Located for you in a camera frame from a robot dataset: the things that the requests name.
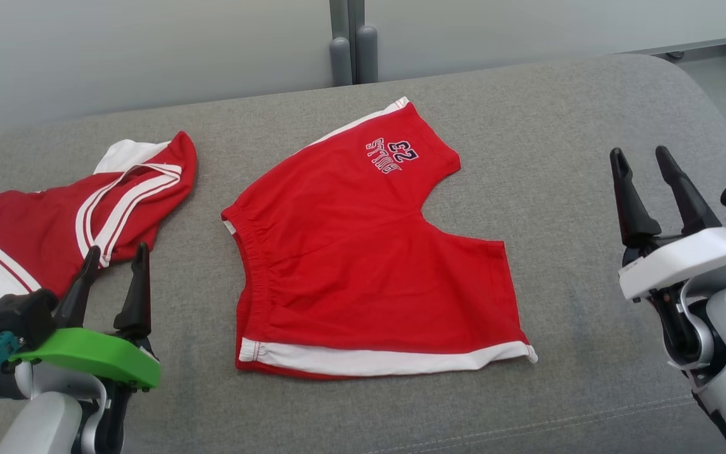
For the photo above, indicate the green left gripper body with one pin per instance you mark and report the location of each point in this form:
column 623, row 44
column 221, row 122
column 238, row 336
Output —
column 98, row 356

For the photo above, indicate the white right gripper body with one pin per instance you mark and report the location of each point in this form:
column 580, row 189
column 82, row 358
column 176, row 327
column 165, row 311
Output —
column 684, row 258

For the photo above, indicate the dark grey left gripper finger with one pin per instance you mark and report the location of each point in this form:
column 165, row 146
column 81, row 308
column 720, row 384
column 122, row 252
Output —
column 136, row 309
column 79, row 302

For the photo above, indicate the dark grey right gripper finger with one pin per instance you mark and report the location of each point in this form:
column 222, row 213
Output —
column 634, row 214
column 691, row 208

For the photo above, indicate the red jersey with white stripes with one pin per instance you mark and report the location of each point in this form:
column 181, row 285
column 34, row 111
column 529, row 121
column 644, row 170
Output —
column 35, row 233

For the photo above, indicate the red shorts with white hem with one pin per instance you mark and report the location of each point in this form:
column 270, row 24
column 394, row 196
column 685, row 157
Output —
column 369, row 271

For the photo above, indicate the grey fabric sofa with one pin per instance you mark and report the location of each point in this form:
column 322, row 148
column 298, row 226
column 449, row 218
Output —
column 577, row 189

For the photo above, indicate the black caster wheel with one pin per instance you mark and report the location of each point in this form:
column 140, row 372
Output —
column 675, row 55

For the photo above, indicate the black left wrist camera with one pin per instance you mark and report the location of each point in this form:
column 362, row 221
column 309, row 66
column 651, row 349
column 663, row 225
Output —
column 16, row 315

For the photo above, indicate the grey partition base rail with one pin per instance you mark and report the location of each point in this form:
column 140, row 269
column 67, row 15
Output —
column 703, row 44

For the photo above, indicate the grey partition post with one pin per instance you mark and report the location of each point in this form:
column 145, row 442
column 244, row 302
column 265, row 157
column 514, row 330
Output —
column 341, row 63
column 367, row 57

